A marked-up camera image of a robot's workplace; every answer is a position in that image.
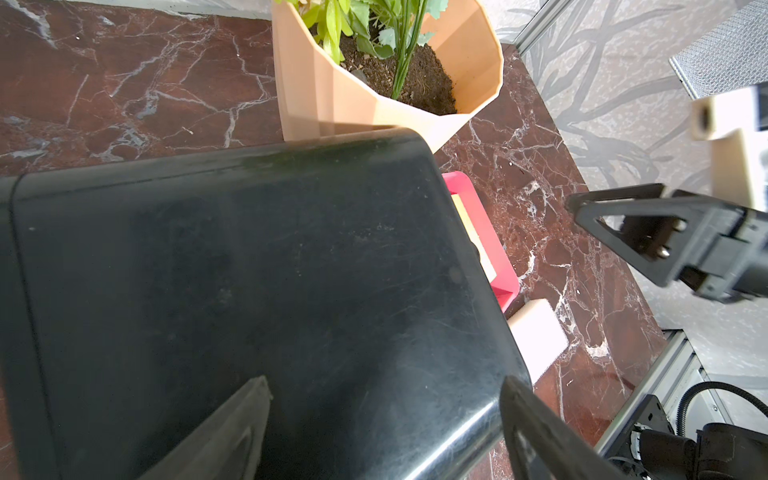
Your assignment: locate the white wire mesh basket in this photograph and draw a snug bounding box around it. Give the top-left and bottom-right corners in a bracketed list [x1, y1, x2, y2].
[670, 0, 767, 100]

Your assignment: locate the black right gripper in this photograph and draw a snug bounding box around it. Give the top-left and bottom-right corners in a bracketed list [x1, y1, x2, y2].
[567, 184, 767, 303]

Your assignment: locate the beige ribbed flower pot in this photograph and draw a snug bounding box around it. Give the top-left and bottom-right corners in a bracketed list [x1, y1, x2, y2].
[272, 1, 504, 151]

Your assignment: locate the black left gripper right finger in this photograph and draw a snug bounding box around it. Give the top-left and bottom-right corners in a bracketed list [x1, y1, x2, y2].
[499, 376, 625, 479]

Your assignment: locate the black mini drawer cabinet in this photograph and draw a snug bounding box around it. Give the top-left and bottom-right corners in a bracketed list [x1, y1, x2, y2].
[1, 130, 528, 479]

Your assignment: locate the pink drawer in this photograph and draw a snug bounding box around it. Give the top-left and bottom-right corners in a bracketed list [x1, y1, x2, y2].
[442, 171, 520, 312]

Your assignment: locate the orange white sponge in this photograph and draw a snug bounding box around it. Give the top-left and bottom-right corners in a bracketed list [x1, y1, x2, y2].
[507, 299, 569, 385]

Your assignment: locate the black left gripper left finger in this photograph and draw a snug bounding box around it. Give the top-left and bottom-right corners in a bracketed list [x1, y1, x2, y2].
[141, 376, 272, 479]

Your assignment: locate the pale yellow sponge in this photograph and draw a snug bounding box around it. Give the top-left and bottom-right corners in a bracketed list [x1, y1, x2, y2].
[451, 194, 497, 282]

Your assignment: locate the artificial green flower plant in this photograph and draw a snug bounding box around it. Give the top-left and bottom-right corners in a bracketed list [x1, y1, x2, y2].
[288, 0, 456, 115]

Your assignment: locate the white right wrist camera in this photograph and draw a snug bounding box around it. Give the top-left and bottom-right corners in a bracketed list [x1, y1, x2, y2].
[690, 82, 767, 212]

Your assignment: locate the aluminium cage frame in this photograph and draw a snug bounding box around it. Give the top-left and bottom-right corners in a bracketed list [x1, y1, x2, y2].
[514, 0, 572, 55]

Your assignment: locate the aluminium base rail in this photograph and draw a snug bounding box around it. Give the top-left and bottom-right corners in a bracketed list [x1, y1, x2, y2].
[595, 330, 710, 479]

